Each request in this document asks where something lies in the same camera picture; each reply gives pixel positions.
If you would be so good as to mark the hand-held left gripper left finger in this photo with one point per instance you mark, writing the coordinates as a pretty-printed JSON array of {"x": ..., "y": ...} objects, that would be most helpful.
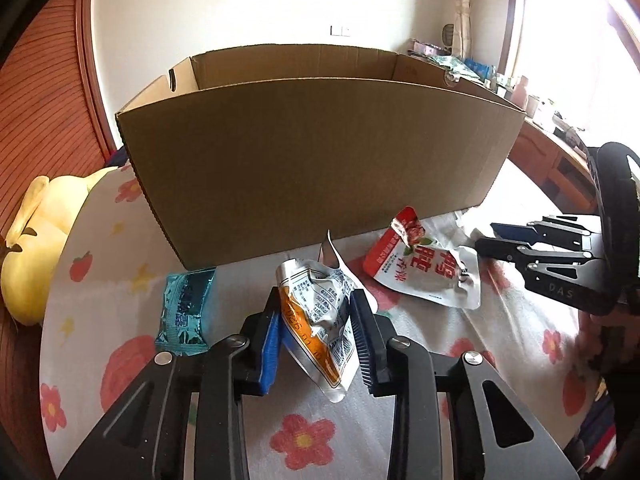
[{"x": 270, "y": 355}]

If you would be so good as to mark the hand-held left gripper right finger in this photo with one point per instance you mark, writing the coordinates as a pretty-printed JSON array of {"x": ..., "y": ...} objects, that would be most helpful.
[{"x": 362, "y": 345}]

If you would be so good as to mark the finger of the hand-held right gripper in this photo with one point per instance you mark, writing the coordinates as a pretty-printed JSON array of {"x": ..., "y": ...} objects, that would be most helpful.
[
  {"x": 500, "y": 250},
  {"x": 510, "y": 232}
]

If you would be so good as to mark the silver orange snack packet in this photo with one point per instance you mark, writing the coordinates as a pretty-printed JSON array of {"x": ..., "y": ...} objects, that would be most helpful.
[{"x": 320, "y": 320}]

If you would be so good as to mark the cardboard box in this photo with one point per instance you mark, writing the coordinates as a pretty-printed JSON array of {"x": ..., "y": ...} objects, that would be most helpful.
[{"x": 300, "y": 170}]

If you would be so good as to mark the person's right hand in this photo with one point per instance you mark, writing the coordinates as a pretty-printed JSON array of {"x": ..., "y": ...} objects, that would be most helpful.
[{"x": 592, "y": 340}]

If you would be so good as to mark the red white snack packet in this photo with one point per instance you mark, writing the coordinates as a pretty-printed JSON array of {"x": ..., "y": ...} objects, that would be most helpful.
[{"x": 425, "y": 270}]

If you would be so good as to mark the wooden desk with clutter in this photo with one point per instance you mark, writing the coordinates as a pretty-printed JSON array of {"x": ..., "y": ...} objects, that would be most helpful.
[{"x": 545, "y": 155}]

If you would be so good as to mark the teal snack packet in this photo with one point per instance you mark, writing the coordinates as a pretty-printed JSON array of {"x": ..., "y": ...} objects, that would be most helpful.
[{"x": 182, "y": 310}]

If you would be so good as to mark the white cup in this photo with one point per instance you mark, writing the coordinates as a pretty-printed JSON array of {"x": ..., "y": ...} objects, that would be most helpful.
[{"x": 533, "y": 105}]

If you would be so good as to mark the pink bottle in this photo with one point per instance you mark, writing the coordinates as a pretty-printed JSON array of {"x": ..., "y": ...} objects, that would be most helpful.
[{"x": 521, "y": 90}]

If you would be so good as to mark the blue box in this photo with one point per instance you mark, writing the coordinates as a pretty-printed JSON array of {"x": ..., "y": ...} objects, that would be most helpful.
[{"x": 480, "y": 67}]

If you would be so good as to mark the teal patterned packet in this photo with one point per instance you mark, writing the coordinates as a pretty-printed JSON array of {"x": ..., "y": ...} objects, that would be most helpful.
[{"x": 457, "y": 67}]

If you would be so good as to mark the floral blanket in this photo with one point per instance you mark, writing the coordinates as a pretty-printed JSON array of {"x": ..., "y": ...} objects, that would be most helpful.
[{"x": 100, "y": 310}]

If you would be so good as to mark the bright window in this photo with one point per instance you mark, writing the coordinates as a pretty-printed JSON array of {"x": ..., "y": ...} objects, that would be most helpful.
[{"x": 575, "y": 35}]

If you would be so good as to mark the dark cloth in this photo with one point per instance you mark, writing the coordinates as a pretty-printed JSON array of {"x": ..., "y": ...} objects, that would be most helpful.
[{"x": 615, "y": 410}]

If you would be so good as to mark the pink box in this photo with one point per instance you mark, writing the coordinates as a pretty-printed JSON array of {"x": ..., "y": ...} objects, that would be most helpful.
[{"x": 427, "y": 49}]

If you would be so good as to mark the small white fan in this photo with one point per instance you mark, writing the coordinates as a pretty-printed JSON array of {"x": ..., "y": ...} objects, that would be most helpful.
[{"x": 449, "y": 34}]

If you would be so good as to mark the patterned curtain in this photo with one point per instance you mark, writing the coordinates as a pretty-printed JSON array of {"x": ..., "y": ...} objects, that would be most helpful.
[{"x": 462, "y": 0}]

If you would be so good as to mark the yellow plush toy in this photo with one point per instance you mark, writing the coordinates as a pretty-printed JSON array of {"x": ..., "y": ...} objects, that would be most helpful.
[{"x": 35, "y": 260}]

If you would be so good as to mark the wooden slatted wardrobe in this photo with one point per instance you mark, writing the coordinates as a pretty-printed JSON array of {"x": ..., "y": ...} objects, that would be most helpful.
[{"x": 50, "y": 85}]

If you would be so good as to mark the white wall switch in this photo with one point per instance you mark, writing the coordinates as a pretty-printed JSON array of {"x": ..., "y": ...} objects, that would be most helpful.
[{"x": 340, "y": 30}]

